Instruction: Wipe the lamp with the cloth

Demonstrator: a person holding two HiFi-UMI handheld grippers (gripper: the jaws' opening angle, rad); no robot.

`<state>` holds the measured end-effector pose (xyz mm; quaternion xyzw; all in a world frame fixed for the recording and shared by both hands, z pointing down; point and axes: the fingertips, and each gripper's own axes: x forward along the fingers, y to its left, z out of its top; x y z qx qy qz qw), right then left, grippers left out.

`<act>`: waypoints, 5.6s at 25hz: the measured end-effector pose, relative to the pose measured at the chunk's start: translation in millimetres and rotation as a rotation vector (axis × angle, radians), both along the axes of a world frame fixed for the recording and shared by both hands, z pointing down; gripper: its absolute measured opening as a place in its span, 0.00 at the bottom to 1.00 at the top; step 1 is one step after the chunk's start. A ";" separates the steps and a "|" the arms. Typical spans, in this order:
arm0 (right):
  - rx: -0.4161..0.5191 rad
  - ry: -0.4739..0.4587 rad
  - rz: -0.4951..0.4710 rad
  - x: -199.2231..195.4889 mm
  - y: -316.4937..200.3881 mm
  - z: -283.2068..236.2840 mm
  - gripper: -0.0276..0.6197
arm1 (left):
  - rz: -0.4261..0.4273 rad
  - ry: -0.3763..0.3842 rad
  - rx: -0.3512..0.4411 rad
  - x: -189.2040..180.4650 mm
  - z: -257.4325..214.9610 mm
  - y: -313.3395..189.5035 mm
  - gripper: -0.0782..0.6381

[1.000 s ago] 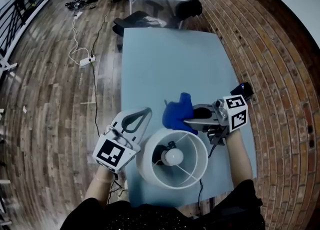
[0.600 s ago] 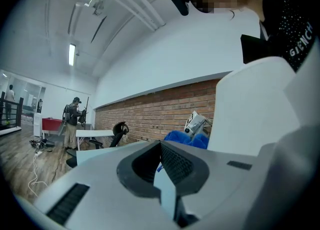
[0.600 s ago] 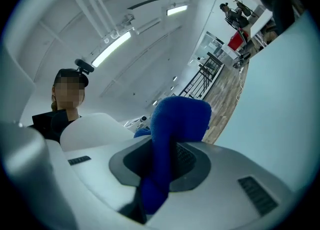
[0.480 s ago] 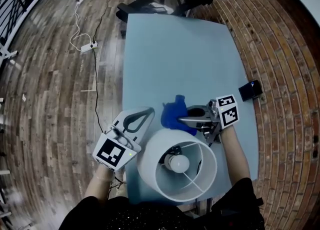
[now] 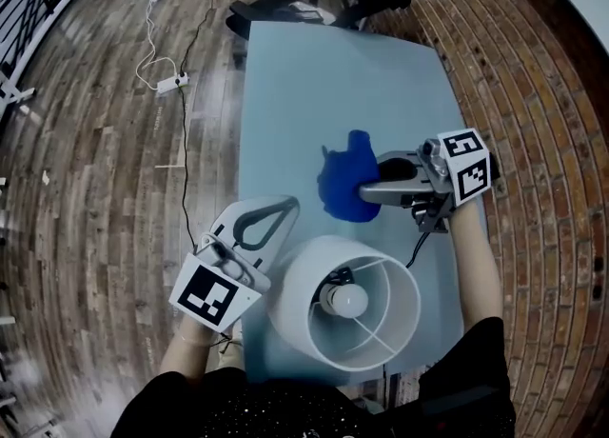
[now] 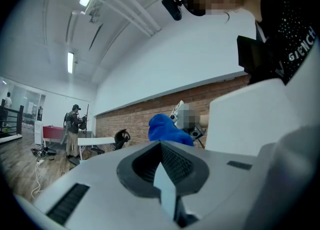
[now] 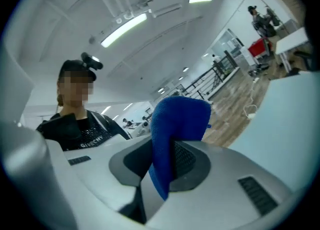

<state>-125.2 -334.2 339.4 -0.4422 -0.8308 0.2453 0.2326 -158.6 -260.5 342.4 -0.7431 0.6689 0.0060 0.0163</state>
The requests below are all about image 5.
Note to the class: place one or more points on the white metal frame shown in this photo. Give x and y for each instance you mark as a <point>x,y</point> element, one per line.
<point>19,93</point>

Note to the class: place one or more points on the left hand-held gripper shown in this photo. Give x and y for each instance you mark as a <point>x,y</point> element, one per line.
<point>214,293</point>

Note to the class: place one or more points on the person's black dotted top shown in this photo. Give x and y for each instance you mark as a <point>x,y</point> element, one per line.
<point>285,407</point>

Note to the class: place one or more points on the person's right forearm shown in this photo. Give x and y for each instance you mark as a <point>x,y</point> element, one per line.
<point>476,274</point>

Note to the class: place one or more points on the white paper scrap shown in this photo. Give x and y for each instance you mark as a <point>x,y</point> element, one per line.
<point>46,177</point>

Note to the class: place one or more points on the blue cloth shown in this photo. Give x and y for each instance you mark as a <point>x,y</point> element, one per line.
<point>347,179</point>

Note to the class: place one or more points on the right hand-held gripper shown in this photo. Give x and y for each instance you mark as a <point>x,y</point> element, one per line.
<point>468,169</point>

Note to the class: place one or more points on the light blue table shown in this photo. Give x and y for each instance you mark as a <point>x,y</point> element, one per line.
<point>333,84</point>

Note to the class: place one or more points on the person's left forearm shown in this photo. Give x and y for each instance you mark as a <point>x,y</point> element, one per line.
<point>188,350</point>

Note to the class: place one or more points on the white table lamp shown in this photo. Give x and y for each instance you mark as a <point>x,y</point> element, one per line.
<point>295,284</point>

